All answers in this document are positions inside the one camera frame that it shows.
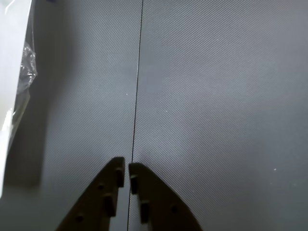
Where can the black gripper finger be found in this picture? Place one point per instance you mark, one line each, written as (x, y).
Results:
(96, 199)
(158, 197)

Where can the grey table mat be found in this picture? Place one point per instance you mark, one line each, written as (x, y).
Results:
(216, 96)
(84, 96)

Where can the white plastic blister package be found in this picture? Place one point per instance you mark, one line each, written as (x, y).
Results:
(12, 48)

